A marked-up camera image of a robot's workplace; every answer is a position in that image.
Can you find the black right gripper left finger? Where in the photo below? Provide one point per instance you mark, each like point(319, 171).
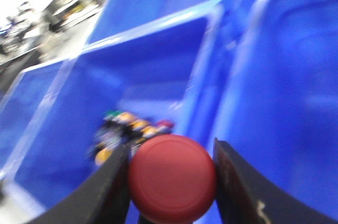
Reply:
point(102, 198)

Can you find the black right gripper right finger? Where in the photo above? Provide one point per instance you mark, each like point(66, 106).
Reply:
point(244, 195)

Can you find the red mushroom push button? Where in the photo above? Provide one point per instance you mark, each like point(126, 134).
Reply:
point(172, 179)

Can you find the blue crate front right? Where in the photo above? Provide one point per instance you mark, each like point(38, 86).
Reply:
point(270, 90)

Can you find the blue crate front left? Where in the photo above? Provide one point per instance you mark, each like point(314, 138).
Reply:
point(162, 70)

